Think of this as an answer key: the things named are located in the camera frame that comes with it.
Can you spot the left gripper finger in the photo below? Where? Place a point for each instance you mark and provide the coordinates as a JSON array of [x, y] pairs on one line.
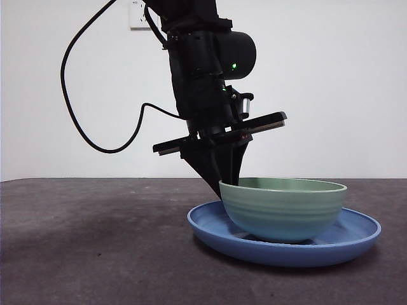
[[238, 162], [203, 165]]

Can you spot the pale green ribbed bowl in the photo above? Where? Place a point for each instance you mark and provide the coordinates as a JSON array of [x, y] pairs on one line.
[[283, 213]]

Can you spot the blue round plate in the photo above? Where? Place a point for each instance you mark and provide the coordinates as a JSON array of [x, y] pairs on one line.
[[286, 255]]

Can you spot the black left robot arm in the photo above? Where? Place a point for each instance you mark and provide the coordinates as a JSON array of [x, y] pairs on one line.
[[197, 63]]

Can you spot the white wall socket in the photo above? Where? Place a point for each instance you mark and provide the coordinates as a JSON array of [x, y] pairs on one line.
[[137, 19]]

